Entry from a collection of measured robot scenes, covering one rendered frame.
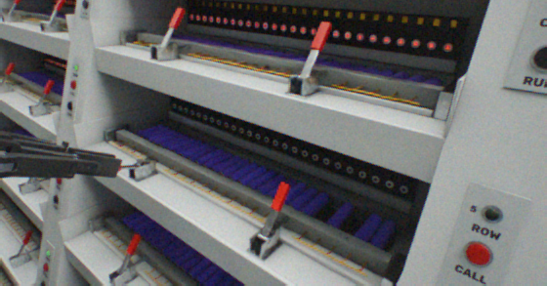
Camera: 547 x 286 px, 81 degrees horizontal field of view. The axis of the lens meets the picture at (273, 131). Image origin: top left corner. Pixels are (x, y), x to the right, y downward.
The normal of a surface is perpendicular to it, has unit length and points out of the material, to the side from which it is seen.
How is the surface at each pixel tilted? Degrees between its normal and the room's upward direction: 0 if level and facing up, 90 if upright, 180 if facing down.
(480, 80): 90
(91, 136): 90
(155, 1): 90
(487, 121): 90
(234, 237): 17
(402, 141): 107
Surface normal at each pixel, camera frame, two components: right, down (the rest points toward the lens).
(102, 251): 0.06, -0.92
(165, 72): -0.60, 0.27
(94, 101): 0.80, 0.27
